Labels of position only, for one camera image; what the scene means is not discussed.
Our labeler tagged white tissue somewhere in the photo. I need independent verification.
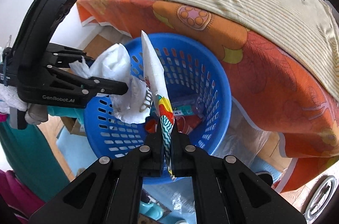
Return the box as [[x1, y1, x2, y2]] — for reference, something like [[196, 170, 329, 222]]
[[70, 43, 152, 124]]

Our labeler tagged colourful snack wrapper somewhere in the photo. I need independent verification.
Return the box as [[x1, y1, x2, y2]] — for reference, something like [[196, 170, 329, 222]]
[[141, 31, 176, 182]]

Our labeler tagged clear plastic bag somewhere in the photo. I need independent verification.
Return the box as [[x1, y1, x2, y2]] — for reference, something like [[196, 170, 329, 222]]
[[213, 98, 271, 167]]

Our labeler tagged white fan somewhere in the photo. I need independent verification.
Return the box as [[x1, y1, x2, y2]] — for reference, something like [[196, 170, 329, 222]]
[[303, 175, 337, 223]]

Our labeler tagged clear plastic bottle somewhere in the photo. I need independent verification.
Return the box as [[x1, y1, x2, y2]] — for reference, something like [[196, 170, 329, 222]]
[[171, 94, 205, 119]]

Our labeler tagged orange floral bed sheet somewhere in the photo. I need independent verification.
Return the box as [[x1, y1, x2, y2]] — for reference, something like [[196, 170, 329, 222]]
[[77, 0, 338, 192]]

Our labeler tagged blue plastic perforated basket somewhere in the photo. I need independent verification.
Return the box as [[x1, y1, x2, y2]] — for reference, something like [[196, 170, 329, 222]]
[[83, 32, 233, 185]]

